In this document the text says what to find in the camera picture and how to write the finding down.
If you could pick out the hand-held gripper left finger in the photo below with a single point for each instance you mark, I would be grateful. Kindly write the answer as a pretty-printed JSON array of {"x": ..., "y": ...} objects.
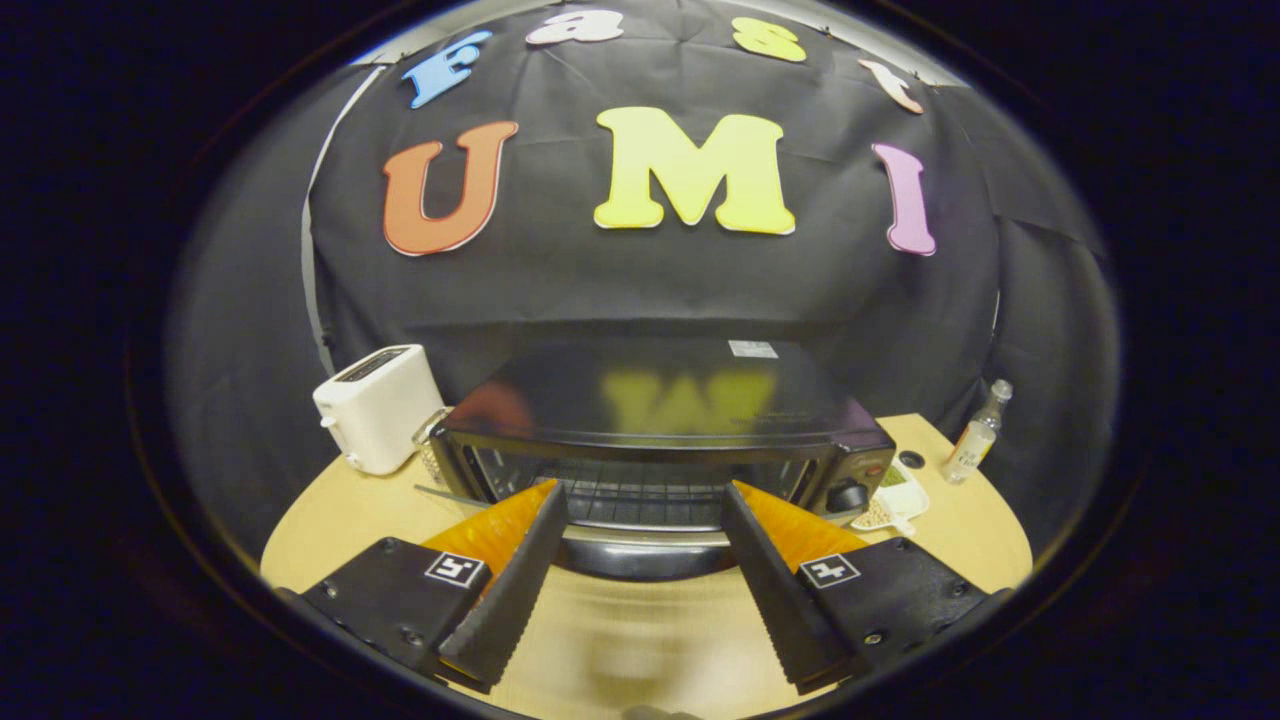
[{"x": 505, "y": 600}]

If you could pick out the white divided dish with beans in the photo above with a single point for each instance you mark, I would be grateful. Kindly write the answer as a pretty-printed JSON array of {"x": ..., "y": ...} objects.
[{"x": 895, "y": 500}]

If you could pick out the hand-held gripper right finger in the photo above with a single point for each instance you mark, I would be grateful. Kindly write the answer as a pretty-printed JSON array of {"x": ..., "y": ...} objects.
[{"x": 785, "y": 600}]

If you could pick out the black toaster oven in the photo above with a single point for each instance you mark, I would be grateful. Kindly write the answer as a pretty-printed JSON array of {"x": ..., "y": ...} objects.
[{"x": 650, "y": 390}]

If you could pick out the small black cap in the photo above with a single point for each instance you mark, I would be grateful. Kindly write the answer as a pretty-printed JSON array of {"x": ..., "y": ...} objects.
[{"x": 911, "y": 459}]

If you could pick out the clear plastic bottle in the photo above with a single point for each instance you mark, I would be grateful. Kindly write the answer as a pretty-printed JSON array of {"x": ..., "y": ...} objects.
[{"x": 975, "y": 440}]

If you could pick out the white toaster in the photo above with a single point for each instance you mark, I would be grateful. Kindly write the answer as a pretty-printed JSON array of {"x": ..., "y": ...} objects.
[{"x": 385, "y": 405}]

